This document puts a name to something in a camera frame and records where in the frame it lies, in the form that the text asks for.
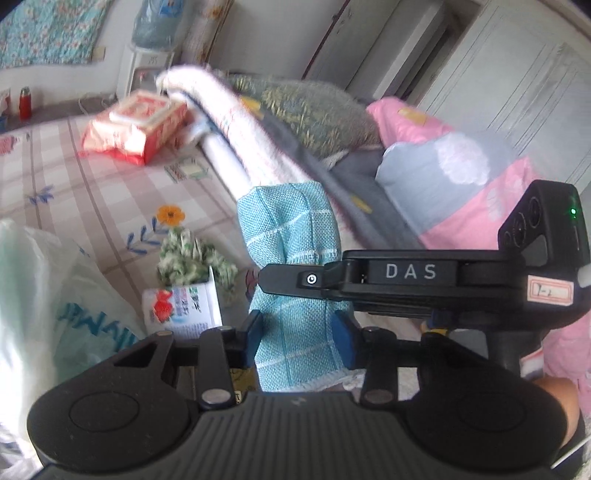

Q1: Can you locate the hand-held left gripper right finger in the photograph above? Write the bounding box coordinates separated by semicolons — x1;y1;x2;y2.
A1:
331;310;481;409

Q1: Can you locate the blue water bottle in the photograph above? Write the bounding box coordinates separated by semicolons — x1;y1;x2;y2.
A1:
132;0;186;50

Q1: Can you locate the white wardrobe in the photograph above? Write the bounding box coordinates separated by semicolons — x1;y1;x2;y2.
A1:
410;0;591;209

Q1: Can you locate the teal floral wall cloth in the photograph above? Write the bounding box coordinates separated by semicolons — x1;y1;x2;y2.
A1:
0;0;115;71

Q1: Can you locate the white folded quilt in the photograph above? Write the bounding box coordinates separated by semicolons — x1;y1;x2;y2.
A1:
156;65;354;220

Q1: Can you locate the white water dispenser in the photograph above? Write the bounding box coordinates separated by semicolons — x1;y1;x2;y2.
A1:
117;46;177;96

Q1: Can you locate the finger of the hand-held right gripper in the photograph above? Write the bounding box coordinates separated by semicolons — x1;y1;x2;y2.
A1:
259;259;368;301

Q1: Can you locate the dark grey quilt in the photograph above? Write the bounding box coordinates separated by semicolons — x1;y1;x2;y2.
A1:
231;83;419;252

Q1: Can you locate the white plastic bag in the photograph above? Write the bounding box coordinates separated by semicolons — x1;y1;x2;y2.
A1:
0;218;149;462

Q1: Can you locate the pink grey blanket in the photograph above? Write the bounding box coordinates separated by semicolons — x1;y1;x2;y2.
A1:
367;96;591;384

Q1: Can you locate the red wet wipes pack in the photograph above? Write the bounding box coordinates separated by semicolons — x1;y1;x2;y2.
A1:
78;89;188;167

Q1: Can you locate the rolled patterned mat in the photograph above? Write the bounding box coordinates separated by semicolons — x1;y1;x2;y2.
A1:
181;0;233;71

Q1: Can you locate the green white crumpled cloth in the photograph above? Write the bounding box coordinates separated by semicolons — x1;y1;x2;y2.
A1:
156;227;239;306

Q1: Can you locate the plaid printed bed sheet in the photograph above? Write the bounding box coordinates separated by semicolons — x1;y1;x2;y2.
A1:
0;112;262;326

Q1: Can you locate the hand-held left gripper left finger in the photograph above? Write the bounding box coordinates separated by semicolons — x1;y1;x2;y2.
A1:
113;310;264;409

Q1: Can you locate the white standing air conditioner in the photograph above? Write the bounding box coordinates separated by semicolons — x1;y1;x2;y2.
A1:
346;0;451;101

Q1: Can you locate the small white tissue pack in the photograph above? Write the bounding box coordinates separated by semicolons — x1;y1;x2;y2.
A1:
141;278;223;336

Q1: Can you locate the teal checked cloth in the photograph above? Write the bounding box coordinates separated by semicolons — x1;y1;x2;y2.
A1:
237;181;346;393

